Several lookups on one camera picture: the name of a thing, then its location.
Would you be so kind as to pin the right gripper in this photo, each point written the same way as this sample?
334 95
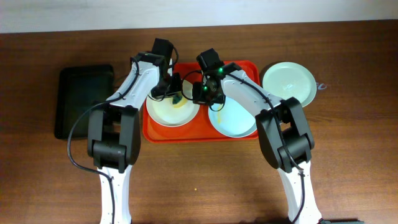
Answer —
203 98

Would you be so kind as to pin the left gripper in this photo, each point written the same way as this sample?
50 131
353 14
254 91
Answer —
170 92

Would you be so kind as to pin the green and yellow sponge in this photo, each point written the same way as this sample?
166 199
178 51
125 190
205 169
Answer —
178 101

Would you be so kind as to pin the white plate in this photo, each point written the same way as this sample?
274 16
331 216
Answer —
163 113

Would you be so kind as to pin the light blue plate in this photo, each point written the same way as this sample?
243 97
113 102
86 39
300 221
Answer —
231 119

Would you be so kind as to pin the light green plate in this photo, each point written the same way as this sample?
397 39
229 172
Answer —
289 79

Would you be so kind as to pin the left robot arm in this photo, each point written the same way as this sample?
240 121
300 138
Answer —
114 138

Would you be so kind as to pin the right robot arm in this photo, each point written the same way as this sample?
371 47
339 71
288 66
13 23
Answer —
284 135

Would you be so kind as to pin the red plastic tray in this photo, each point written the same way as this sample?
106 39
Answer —
199 129

